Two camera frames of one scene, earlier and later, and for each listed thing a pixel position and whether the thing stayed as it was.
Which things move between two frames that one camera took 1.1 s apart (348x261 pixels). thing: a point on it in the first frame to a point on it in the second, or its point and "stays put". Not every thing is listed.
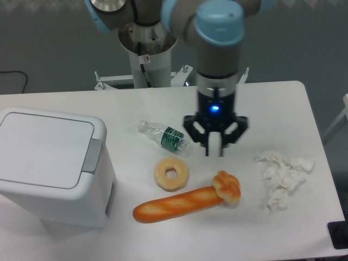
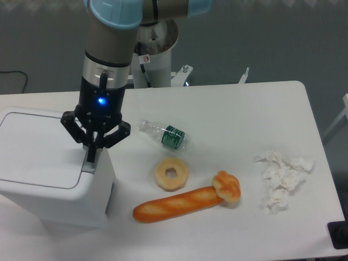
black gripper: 216,110 to 99,111
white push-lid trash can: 57,166 stays put
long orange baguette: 176,206 stays put
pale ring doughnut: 171,185 stays put
